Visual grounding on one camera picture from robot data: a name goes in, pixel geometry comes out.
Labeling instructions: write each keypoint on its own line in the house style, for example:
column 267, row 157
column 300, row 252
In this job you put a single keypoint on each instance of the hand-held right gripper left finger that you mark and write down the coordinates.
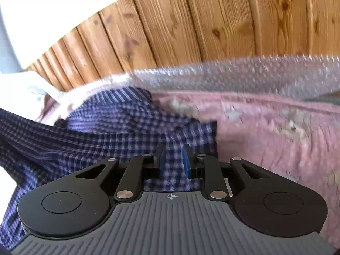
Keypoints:
column 162, row 162

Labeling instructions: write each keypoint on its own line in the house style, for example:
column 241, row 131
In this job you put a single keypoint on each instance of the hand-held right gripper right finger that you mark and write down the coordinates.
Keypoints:
column 186, row 163

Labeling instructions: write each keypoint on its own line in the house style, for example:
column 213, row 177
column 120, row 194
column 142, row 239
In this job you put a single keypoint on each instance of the blue checked shirt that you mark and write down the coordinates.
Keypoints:
column 106, row 117

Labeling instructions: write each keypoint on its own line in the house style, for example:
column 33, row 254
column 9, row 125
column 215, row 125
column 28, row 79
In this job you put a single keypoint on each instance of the pink blanket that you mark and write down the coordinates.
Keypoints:
column 265, row 143

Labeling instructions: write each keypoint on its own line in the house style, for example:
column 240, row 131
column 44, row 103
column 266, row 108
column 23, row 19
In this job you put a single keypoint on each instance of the bubble wrap sheet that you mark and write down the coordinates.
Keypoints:
column 239, row 77

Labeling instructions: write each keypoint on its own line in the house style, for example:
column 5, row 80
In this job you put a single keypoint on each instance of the white cloth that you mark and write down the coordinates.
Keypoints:
column 26, row 85

